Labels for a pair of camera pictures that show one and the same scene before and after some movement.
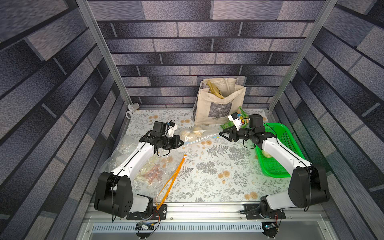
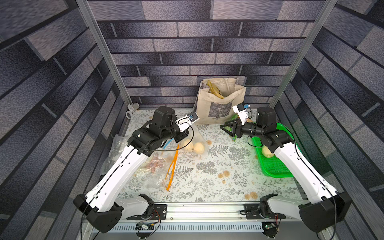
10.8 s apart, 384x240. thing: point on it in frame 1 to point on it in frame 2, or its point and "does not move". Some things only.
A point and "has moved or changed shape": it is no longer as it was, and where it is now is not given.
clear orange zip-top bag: x=155 y=177 has moved or changed shape
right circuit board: x=270 y=229 does not move
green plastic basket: x=268 y=166 does not move
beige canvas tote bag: x=210 y=110 does not move
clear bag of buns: x=193 y=134 has moved or changed shape
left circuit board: x=144 y=226 does not move
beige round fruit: x=266 y=154 does not move
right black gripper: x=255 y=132 to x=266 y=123
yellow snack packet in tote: x=214 y=90 does not move
